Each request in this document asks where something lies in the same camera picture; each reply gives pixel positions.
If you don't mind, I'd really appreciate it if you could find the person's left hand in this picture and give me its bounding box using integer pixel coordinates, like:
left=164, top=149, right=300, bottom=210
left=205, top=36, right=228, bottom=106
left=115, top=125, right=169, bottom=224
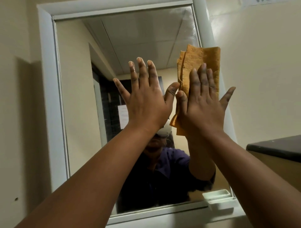
left=113, top=57, right=181, bottom=135

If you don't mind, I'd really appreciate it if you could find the person's right hand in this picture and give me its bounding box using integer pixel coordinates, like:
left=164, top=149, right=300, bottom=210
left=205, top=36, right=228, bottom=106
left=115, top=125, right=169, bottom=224
left=175, top=63, right=236, bottom=139

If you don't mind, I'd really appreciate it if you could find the orange cleaning cloth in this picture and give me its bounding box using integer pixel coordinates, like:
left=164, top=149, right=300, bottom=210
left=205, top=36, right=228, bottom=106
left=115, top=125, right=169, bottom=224
left=170, top=44, right=221, bottom=137

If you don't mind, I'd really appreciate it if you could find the white framed mirror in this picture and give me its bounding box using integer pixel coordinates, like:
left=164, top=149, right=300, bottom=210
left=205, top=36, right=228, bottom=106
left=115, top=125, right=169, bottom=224
left=37, top=0, right=246, bottom=226

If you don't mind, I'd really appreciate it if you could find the person's left forearm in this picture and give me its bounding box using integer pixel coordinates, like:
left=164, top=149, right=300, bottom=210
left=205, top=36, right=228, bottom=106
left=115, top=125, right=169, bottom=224
left=14, top=126, right=157, bottom=228

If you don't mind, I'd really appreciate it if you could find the person's right forearm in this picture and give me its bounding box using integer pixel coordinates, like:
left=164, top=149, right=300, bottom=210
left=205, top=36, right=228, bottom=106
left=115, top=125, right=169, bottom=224
left=207, top=132, right=301, bottom=228

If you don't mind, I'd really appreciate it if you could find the dark stone partition ledge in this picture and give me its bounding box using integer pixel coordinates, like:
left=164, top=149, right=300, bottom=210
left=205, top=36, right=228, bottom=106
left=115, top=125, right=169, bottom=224
left=246, top=134, right=301, bottom=163

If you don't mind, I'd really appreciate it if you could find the white paper wall sign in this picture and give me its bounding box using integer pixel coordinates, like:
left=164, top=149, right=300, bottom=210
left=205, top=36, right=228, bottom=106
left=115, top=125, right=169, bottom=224
left=241, top=0, right=291, bottom=7

